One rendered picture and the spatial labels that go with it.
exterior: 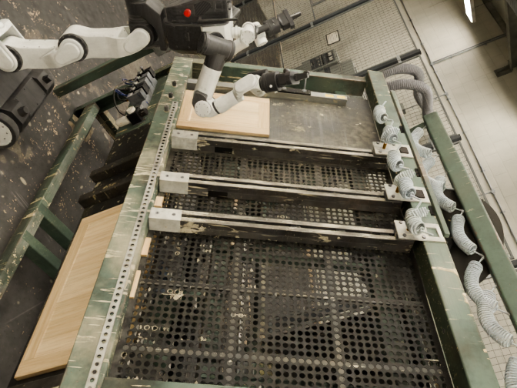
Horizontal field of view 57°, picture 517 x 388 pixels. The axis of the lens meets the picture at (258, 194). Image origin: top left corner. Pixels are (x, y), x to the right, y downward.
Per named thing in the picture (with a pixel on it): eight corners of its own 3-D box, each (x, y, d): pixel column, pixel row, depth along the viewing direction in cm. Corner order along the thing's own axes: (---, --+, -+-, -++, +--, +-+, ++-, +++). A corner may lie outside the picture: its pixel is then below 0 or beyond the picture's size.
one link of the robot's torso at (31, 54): (-18, 51, 232) (75, 35, 225) (0, 35, 247) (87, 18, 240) (-1, 80, 242) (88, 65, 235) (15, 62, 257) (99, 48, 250)
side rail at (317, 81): (193, 74, 308) (193, 58, 301) (361, 91, 314) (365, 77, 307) (191, 78, 304) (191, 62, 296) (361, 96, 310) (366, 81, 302)
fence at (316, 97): (188, 84, 285) (188, 78, 283) (345, 101, 290) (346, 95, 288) (187, 88, 282) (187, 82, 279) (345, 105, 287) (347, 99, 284)
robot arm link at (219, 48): (201, 66, 212) (211, 36, 206) (195, 59, 219) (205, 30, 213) (224, 73, 218) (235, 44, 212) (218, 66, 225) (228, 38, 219)
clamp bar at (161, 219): (152, 215, 199) (150, 171, 184) (430, 241, 206) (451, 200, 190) (148, 233, 192) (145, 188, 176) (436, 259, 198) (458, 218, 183)
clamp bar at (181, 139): (174, 138, 242) (173, 97, 226) (402, 162, 249) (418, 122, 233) (171, 150, 235) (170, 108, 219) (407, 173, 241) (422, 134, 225)
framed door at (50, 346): (85, 221, 257) (81, 219, 256) (171, 188, 241) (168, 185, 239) (17, 380, 189) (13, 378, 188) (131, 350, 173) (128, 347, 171)
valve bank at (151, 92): (121, 71, 280) (155, 54, 273) (135, 90, 289) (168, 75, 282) (98, 116, 243) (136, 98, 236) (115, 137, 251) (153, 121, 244)
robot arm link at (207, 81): (184, 110, 223) (199, 65, 213) (192, 104, 234) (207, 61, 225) (207, 120, 223) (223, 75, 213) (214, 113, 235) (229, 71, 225)
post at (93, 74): (55, 85, 313) (151, 38, 290) (61, 93, 316) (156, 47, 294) (52, 90, 308) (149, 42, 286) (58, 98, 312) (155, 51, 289)
